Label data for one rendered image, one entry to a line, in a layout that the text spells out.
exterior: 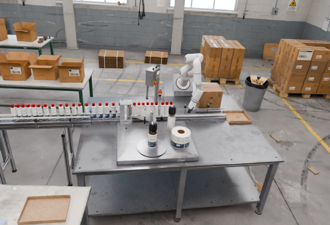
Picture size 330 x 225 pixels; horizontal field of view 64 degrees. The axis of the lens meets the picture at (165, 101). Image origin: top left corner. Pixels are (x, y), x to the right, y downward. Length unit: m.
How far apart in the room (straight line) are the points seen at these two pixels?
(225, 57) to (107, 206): 4.49
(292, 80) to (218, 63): 1.67
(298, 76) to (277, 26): 3.03
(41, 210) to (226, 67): 5.19
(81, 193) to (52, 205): 0.23
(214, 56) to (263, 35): 3.02
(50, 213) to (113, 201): 0.94
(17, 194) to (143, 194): 1.30
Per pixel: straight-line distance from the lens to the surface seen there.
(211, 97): 3.53
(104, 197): 3.20
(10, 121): 3.45
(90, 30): 8.66
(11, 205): 2.55
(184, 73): 3.55
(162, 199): 3.17
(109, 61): 7.10
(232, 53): 6.49
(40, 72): 4.62
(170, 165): 2.64
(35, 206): 2.47
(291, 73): 6.37
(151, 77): 3.02
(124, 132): 2.97
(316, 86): 6.82
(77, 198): 2.44
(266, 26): 9.03
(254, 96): 5.46
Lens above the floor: 2.57
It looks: 28 degrees down
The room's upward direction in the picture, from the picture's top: 4 degrees clockwise
